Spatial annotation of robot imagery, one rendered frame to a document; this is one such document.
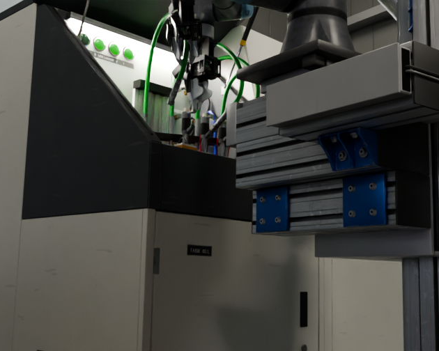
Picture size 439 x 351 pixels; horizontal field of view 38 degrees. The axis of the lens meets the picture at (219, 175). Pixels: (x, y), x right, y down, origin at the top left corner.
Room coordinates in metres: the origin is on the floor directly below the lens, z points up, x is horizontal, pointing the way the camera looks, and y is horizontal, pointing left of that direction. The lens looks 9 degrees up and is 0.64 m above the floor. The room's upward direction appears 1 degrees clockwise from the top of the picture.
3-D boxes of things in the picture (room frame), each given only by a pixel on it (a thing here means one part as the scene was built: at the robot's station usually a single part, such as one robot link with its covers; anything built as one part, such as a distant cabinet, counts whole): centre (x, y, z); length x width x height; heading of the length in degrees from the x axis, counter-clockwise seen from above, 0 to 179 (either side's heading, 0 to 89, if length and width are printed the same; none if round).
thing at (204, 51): (1.86, 0.06, 1.28); 0.09 x 0.08 x 0.12; 46
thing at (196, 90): (1.85, 0.07, 1.18); 0.06 x 0.03 x 0.09; 46
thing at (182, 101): (2.26, 0.12, 1.20); 0.13 x 0.03 x 0.31; 136
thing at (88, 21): (2.09, 0.29, 1.43); 0.54 x 0.03 x 0.02; 136
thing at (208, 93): (1.87, 0.05, 1.18); 0.06 x 0.03 x 0.09; 46
